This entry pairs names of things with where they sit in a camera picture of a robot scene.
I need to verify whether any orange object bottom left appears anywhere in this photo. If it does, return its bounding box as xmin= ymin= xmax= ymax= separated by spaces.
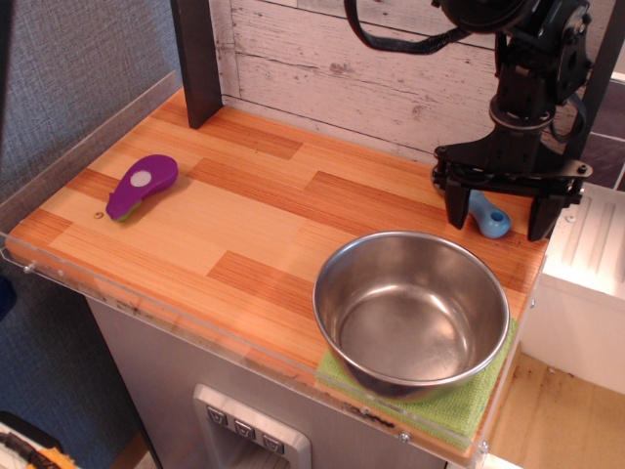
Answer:
xmin=27 ymin=448 xmax=78 ymax=469

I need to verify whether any purple toy eggplant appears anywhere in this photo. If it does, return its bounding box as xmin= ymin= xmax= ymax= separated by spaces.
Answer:
xmin=105 ymin=154 xmax=179 ymax=222

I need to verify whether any blue spoon with grey bowl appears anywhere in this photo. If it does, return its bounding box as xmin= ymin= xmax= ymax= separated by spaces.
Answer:
xmin=469 ymin=191 xmax=511 ymax=239

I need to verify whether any grey toy fridge cabinet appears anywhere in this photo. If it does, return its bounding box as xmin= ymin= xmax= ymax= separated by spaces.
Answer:
xmin=88 ymin=300 xmax=446 ymax=468

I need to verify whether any dark right post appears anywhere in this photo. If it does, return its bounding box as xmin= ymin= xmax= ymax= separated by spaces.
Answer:
xmin=535 ymin=0 xmax=625 ymax=240

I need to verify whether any white toy sink unit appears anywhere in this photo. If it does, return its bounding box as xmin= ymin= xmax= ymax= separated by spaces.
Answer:
xmin=517 ymin=72 xmax=625 ymax=397

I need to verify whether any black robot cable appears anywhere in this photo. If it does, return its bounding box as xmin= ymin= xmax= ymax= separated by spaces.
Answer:
xmin=343 ymin=0 xmax=592 ymax=146

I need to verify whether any clear acrylic guard rail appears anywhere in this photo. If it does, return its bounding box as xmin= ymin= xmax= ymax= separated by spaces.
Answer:
xmin=0 ymin=231 xmax=549 ymax=460

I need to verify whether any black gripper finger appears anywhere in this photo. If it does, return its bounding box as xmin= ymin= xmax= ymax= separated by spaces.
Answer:
xmin=527 ymin=193 xmax=566 ymax=241
xmin=444 ymin=179 xmax=471 ymax=230

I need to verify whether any green cloth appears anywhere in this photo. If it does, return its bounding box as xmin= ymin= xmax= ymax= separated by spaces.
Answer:
xmin=316 ymin=318 xmax=519 ymax=446

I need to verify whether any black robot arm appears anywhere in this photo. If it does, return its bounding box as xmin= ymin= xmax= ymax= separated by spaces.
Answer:
xmin=433 ymin=1 xmax=593 ymax=241

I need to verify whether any stainless steel bowl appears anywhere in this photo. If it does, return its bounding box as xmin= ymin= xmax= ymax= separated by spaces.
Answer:
xmin=312 ymin=231 xmax=511 ymax=400

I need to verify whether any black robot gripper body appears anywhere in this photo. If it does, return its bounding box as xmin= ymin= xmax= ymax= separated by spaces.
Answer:
xmin=432 ymin=114 xmax=593 ymax=204

